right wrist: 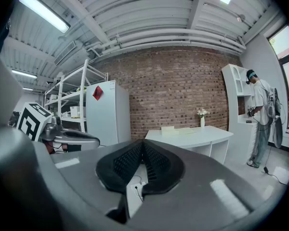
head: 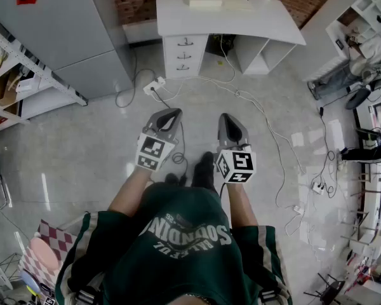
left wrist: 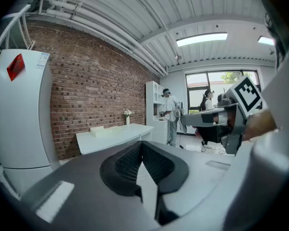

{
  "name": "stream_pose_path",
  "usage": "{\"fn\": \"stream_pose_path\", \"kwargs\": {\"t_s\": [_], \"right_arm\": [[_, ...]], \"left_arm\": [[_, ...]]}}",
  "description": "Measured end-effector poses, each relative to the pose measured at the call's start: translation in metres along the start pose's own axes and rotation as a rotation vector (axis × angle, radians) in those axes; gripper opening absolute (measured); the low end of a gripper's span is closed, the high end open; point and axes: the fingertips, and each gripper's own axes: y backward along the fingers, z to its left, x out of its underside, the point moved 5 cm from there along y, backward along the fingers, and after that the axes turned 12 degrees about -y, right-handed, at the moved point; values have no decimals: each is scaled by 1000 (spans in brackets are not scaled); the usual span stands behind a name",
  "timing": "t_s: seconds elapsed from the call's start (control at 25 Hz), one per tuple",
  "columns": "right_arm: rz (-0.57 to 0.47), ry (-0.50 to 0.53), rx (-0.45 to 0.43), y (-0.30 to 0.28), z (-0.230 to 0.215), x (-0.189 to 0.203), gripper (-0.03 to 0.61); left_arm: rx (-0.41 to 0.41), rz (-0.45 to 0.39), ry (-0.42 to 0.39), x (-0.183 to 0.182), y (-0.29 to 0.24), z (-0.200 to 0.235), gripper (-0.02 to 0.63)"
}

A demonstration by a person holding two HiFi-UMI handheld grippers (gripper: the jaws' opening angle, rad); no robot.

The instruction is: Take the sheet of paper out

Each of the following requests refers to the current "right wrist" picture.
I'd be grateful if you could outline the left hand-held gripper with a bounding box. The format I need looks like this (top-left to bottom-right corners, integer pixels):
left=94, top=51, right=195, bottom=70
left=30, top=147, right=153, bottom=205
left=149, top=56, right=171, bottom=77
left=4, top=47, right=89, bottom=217
left=16, top=102, right=101, bottom=152

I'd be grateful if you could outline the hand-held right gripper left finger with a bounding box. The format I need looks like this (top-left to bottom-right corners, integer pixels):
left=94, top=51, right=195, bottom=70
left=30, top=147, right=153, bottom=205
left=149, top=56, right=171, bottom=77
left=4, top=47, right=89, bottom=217
left=49, top=139, right=143, bottom=231

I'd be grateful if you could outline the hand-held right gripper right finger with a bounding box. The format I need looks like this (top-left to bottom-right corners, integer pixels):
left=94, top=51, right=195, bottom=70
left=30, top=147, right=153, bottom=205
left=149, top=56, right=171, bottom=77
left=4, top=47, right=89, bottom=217
left=127, top=139, right=265, bottom=231

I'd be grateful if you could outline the white box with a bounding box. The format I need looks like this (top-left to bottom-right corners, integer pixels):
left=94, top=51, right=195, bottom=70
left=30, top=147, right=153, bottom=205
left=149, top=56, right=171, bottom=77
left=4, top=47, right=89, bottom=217
left=69, top=105, right=81, bottom=118

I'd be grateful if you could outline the white refrigerator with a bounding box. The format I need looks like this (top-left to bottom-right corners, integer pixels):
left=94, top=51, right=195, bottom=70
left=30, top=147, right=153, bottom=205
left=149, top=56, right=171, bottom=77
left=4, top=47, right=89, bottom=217
left=85, top=79, right=131, bottom=147

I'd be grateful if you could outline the red diamond paper decoration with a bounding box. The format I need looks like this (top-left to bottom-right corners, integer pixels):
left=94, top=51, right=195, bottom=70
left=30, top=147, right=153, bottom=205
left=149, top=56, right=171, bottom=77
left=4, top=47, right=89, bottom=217
left=92, top=85, right=104, bottom=101

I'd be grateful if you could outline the white metal shelf rack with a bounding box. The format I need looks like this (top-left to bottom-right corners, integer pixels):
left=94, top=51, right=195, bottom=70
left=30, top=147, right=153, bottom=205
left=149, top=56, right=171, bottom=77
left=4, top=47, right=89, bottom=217
left=43, top=58, right=109, bottom=132

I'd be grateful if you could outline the white desk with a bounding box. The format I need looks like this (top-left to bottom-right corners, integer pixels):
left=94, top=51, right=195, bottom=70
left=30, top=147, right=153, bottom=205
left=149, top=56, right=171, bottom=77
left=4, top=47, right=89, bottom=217
left=144, top=125, right=234, bottom=165

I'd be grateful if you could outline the white vase with flowers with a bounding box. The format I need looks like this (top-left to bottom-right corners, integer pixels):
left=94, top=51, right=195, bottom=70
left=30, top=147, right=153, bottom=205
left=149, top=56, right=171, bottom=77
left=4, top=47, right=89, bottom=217
left=197, top=108, right=211, bottom=129

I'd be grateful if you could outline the ceiling air conditioner unit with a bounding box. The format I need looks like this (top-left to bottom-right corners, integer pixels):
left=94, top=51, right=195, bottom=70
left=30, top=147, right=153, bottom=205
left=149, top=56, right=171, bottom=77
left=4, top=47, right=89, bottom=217
left=53, top=39, right=90, bottom=67

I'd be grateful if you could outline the white tall cabinet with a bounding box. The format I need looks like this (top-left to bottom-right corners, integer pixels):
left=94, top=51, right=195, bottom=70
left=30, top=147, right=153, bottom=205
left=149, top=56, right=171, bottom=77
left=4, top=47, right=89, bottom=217
left=221, top=63, right=259, bottom=165

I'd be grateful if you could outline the black floor cable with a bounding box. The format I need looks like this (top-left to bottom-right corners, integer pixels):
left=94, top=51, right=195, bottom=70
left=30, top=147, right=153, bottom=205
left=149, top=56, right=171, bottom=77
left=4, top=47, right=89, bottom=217
left=263, top=146, right=289, bottom=185

